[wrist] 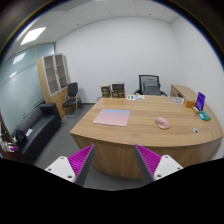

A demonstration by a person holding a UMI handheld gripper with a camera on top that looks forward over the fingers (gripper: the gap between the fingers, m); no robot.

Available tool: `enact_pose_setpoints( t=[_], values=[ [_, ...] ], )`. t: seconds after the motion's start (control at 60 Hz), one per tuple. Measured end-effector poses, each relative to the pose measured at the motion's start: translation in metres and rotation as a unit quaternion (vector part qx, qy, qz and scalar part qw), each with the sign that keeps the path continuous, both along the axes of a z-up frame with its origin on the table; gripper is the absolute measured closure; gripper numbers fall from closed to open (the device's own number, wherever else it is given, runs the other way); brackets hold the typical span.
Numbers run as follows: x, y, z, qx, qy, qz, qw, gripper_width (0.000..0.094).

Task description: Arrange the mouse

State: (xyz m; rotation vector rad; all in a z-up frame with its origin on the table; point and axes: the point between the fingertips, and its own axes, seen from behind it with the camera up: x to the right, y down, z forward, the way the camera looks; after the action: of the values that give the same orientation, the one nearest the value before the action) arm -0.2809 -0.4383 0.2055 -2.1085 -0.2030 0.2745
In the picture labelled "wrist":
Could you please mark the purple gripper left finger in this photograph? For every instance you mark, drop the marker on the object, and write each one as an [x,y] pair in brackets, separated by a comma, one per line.
[73,168]

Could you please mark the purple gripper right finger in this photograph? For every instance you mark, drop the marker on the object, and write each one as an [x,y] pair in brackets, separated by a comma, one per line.
[153,166]

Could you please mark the pink computer mouse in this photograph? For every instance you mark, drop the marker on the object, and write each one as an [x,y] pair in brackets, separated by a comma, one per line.
[162,123]

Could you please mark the pink blue mouse pad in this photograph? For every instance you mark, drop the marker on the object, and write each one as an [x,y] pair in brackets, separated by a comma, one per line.
[112,117]

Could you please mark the wooden office desk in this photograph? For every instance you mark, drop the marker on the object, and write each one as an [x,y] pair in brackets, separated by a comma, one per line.
[114,145]

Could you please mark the black leather sofa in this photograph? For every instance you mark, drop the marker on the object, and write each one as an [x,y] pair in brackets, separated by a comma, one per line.
[35,131]

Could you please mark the small white round object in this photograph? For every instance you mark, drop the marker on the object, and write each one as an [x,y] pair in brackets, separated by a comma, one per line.
[196,130]

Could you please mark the black visitor chair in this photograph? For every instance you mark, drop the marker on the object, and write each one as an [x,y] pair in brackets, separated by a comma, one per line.
[71,99]

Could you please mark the white round dish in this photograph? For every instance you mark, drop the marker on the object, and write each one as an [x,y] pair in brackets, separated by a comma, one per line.
[178,100]

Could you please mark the white green card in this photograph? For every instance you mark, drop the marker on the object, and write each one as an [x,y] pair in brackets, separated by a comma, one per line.
[135,97]

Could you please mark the green tissue pack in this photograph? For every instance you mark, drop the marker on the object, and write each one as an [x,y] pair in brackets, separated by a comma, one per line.
[204,116]

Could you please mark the orange small box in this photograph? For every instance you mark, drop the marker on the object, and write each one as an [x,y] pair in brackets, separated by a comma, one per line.
[189,103]

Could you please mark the grey mesh office chair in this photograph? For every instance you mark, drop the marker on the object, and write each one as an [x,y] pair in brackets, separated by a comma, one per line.
[149,85]

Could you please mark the brown box left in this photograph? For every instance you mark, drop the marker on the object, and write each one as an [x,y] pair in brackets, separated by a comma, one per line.
[106,91]

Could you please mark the brown box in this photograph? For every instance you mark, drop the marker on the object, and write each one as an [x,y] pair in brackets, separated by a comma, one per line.
[118,90]
[106,91]

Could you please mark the brown box right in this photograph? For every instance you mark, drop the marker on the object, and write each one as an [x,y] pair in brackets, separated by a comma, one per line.
[118,90]

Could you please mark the wooden glass-door cabinet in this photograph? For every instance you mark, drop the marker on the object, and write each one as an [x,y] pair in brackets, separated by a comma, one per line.
[53,80]

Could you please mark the ceiling light panel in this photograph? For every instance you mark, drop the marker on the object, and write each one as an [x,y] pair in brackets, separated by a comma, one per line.
[32,35]

